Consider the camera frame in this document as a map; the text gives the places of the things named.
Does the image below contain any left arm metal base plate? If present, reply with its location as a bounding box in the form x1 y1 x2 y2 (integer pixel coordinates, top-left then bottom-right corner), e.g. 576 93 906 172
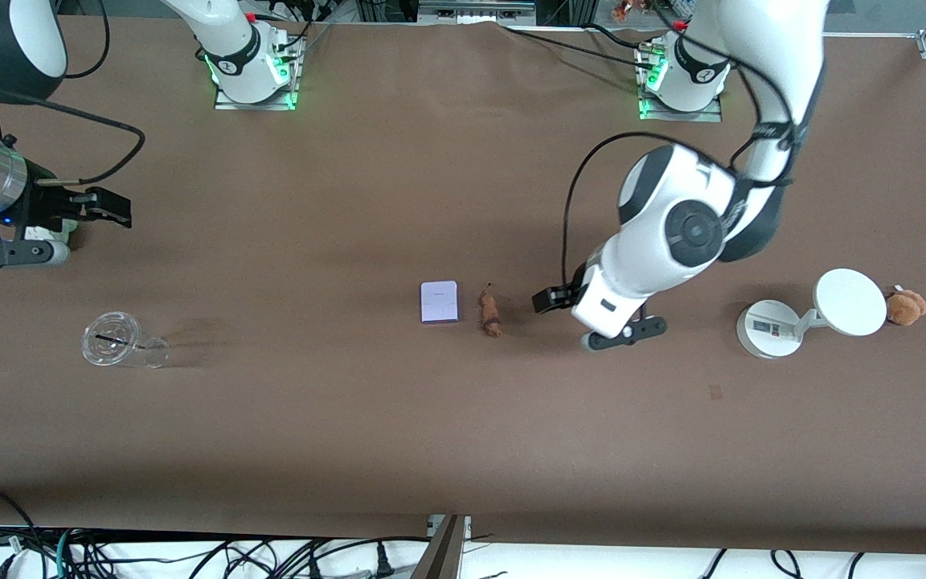
638 44 723 123

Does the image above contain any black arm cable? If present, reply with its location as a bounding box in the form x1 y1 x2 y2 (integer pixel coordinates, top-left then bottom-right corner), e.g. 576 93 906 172
563 16 826 290
0 0 146 187

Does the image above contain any metal frame rail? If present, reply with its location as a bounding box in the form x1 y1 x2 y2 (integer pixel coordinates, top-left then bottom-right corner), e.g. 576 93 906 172
419 0 536 25

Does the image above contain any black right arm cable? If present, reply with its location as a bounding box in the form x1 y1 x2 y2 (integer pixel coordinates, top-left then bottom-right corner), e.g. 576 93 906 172
0 0 146 187

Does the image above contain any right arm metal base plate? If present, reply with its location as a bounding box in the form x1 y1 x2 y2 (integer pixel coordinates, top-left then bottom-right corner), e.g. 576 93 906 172
214 32 301 112

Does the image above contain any metal table bracket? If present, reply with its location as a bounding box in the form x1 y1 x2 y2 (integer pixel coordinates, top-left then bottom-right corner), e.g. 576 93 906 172
411 515 472 579

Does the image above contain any small lavender box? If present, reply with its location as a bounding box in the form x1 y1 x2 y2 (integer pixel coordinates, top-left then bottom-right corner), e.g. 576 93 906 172
420 280 461 325

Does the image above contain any black cable on table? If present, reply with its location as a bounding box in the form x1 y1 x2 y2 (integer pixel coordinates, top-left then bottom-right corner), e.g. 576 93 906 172
499 23 657 69

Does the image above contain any white round cup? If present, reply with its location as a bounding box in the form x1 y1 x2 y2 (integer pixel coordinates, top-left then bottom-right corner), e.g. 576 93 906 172
735 268 888 359

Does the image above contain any brown plush keychain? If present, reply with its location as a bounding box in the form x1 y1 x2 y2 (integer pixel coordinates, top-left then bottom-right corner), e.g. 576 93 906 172
883 284 926 327

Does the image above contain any clear plastic cup with lid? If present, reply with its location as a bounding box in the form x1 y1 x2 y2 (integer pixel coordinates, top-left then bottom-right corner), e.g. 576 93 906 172
80 311 170 369

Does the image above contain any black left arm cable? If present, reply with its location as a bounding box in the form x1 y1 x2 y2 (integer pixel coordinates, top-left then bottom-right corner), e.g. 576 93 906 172
563 16 826 290

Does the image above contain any brown lion statue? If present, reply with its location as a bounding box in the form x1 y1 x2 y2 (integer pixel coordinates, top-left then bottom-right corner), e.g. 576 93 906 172
477 282 503 339

